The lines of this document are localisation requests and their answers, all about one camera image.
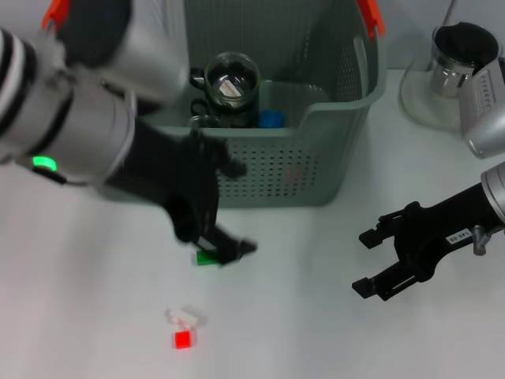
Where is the clear pinkish long block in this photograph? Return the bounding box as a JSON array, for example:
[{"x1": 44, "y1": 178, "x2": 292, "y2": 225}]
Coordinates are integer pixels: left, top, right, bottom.
[{"x1": 219, "y1": 81, "x2": 242, "y2": 99}]

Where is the steel infuser insert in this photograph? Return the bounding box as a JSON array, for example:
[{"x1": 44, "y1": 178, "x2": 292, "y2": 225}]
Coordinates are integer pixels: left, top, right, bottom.
[{"x1": 428, "y1": 58, "x2": 474, "y2": 98}]

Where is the white long building block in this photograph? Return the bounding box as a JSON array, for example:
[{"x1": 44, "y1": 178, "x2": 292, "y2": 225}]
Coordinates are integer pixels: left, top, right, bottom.
[{"x1": 164, "y1": 307, "x2": 209, "y2": 328}]

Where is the left arm cable with plug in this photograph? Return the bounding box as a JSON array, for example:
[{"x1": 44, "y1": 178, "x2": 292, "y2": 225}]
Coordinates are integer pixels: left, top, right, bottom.
[{"x1": 32, "y1": 166, "x2": 68, "y2": 186}]

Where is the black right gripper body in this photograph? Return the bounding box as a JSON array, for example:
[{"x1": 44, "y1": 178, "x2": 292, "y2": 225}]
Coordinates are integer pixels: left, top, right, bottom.
[{"x1": 393, "y1": 182, "x2": 495, "y2": 282}]

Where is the grey perforated storage bin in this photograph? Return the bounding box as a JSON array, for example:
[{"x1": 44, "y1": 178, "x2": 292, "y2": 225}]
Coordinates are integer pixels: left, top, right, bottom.
[{"x1": 133, "y1": 0, "x2": 390, "y2": 210}]

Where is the glass teacup with black sleeve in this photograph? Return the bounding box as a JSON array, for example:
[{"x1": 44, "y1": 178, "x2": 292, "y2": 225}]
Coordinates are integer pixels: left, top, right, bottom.
[
  {"x1": 188, "y1": 114, "x2": 222, "y2": 129},
  {"x1": 188, "y1": 53, "x2": 262, "y2": 118},
  {"x1": 191, "y1": 98, "x2": 260, "y2": 129}
]

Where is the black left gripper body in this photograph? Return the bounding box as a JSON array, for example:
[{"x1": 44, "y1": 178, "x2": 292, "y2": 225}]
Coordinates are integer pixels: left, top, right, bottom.
[{"x1": 105, "y1": 121, "x2": 233, "y2": 244}]

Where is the blue square block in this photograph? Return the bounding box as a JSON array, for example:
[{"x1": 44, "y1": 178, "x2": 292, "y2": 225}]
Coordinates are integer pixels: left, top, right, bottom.
[{"x1": 259, "y1": 109, "x2": 286, "y2": 129}]

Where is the green rectangular building block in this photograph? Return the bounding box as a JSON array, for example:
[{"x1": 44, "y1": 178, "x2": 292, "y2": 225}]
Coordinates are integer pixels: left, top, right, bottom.
[{"x1": 191, "y1": 250, "x2": 222, "y2": 268}]

